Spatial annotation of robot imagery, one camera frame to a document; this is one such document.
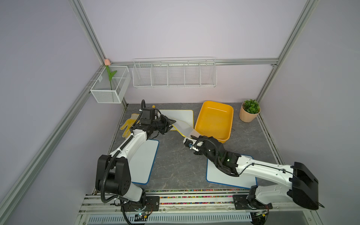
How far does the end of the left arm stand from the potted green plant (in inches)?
21.8

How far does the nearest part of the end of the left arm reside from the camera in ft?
2.11

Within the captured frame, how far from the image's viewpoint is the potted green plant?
1012mm
